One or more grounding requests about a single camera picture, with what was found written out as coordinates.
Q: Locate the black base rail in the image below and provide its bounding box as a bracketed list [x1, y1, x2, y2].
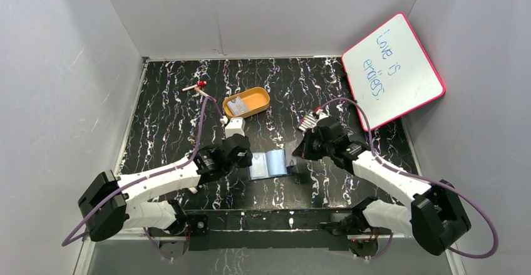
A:
[145, 209, 399, 261]

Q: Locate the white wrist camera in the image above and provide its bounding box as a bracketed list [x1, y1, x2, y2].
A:
[314, 108, 329, 121]
[220, 116, 245, 139]

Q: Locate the blue leather card holder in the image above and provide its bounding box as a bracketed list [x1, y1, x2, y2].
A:
[249, 149, 293, 181]

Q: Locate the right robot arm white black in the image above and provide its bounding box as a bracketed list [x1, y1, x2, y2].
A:
[292, 117, 472, 256]

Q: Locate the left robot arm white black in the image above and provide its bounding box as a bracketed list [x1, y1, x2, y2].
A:
[78, 134, 252, 242]

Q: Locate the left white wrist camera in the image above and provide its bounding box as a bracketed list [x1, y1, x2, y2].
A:
[220, 116, 245, 139]

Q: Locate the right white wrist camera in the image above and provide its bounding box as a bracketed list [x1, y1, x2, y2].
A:
[314, 108, 329, 121]

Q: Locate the orange oval tray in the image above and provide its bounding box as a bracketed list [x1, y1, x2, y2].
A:
[222, 87, 271, 118]

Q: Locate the purple cable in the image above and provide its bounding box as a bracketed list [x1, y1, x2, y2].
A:
[62, 95, 227, 261]
[315, 96, 500, 260]

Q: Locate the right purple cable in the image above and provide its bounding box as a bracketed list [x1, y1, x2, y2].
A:
[315, 96, 500, 260]

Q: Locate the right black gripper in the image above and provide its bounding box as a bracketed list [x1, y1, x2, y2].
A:
[292, 128, 334, 161]

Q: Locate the pink framed whiteboard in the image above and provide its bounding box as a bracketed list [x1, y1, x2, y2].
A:
[341, 13, 446, 132]

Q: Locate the pack of coloured markers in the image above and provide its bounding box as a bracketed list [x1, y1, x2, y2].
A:
[297, 112, 319, 133]

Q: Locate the white marker pen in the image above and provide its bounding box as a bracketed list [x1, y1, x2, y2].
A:
[194, 87, 209, 97]

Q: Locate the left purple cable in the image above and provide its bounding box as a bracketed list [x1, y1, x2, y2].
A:
[62, 95, 227, 261]

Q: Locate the red capped marker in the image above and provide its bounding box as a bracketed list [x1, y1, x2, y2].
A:
[182, 81, 207, 92]

